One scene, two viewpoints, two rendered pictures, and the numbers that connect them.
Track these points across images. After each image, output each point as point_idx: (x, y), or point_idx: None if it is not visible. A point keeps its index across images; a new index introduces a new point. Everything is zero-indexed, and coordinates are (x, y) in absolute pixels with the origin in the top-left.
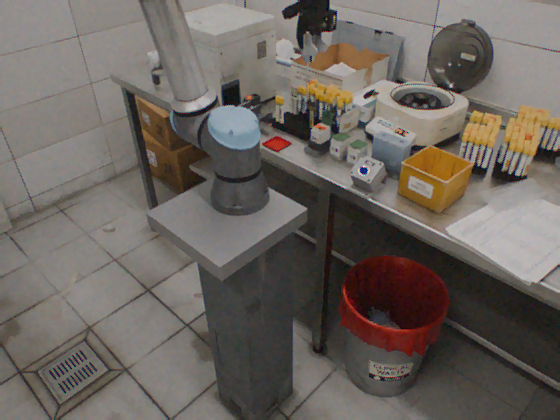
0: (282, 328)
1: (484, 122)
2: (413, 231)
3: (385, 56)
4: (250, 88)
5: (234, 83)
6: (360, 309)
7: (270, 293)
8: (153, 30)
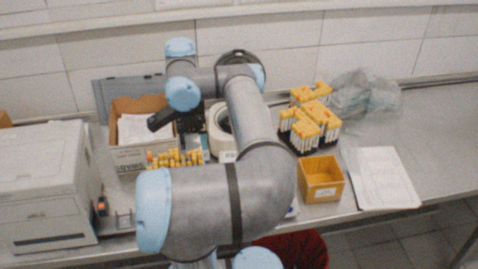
0: None
1: (291, 116)
2: (338, 222)
3: None
4: (95, 196)
5: (92, 206)
6: None
7: None
8: (199, 268)
